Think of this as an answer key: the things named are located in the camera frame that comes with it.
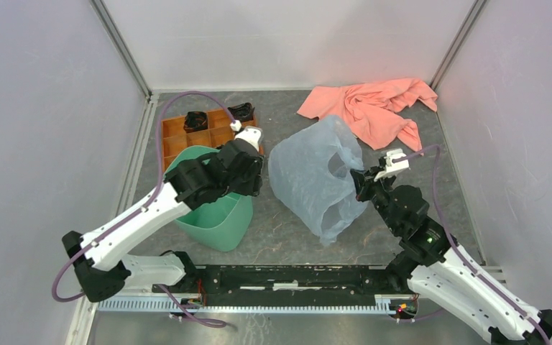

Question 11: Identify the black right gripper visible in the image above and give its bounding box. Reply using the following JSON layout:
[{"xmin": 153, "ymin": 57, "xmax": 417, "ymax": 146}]
[{"xmin": 350, "ymin": 165, "xmax": 402, "ymax": 234}]

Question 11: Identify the green plastic trash bin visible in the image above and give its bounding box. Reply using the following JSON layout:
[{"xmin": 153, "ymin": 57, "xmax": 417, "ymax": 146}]
[{"xmin": 164, "ymin": 142, "xmax": 258, "ymax": 252}]

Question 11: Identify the translucent blue trash bag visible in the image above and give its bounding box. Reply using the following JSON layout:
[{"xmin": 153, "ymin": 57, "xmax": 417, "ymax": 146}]
[{"xmin": 268, "ymin": 115, "xmax": 367, "ymax": 246}]

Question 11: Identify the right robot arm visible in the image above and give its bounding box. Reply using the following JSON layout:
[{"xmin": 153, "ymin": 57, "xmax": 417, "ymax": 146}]
[{"xmin": 350, "ymin": 167, "xmax": 552, "ymax": 344}]

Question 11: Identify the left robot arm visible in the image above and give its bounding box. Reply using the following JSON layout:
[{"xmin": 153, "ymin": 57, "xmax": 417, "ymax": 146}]
[{"xmin": 62, "ymin": 136, "xmax": 263, "ymax": 303}]

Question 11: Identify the orange compartment tray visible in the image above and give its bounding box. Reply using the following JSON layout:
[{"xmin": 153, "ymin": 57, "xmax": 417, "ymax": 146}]
[{"xmin": 161, "ymin": 107, "xmax": 265, "ymax": 171}]

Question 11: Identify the pink cloth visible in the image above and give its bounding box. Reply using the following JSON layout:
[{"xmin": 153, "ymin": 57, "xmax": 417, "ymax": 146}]
[{"xmin": 297, "ymin": 78, "xmax": 438, "ymax": 152}]

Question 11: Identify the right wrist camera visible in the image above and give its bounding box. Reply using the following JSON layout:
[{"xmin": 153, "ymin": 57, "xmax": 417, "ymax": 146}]
[{"xmin": 374, "ymin": 149, "xmax": 410, "ymax": 182}]

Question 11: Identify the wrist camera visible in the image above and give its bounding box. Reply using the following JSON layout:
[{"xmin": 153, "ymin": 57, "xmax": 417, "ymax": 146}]
[
  {"xmin": 374, "ymin": 149, "xmax": 410, "ymax": 182},
  {"xmin": 234, "ymin": 126, "xmax": 263, "ymax": 151}
]

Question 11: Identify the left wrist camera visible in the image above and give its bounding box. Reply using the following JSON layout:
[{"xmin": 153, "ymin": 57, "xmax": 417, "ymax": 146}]
[{"xmin": 234, "ymin": 126, "xmax": 263, "ymax": 151}]

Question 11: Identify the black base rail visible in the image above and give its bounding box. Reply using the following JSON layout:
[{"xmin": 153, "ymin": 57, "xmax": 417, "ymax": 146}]
[{"xmin": 166, "ymin": 264, "xmax": 411, "ymax": 307}]

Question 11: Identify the white toothed cable strip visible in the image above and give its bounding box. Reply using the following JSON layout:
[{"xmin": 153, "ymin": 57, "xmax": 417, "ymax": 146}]
[{"xmin": 97, "ymin": 295, "xmax": 394, "ymax": 314}]

